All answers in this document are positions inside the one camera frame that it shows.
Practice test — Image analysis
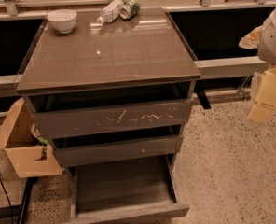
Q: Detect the open cardboard box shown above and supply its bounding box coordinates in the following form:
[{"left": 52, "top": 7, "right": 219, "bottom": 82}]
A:
[{"left": 0, "top": 98, "right": 62, "bottom": 178}]

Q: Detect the grey bottom drawer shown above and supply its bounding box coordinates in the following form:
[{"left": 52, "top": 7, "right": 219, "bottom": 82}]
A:
[{"left": 65, "top": 156, "right": 189, "bottom": 224}]

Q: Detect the grey drawer cabinet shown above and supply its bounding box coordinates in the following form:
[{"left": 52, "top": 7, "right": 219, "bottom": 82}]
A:
[{"left": 16, "top": 7, "right": 201, "bottom": 173}]

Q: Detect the green drink can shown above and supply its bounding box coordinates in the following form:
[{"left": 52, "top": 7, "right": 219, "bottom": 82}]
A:
[{"left": 119, "top": 0, "right": 140, "bottom": 20}]

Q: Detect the white ceramic bowl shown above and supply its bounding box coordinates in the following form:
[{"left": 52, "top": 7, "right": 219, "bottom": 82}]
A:
[{"left": 47, "top": 9, "right": 77, "bottom": 34}]

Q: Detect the grey metal railing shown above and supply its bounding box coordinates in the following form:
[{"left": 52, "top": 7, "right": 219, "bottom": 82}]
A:
[{"left": 0, "top": 56, "right": 268, "bottom": 98}]

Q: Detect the black cable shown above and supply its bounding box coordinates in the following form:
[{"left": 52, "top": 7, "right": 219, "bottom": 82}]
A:
[{"left": 0, "top": 138, "right": 15, "bottom": 224}]

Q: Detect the grey middle drawer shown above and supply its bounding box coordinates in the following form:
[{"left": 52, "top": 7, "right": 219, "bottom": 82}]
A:
[{"left": 53, "top": 125, "right": 183, "bottom": 167}]

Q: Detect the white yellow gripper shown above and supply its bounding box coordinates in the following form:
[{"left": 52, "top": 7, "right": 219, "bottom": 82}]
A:
[{"left": 239, "top": 26, "right": 261, "bottom": 49}]

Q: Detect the clear plastic bottle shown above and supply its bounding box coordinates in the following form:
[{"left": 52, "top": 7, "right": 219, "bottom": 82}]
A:
[{"left": 97, "top": 0, "right": 124, "bottom": 24}]

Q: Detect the scratched grey top drawer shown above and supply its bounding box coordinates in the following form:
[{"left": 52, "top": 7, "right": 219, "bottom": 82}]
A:
[{"left": 33, "top": 84, "right": 192, "bottom": 139}]

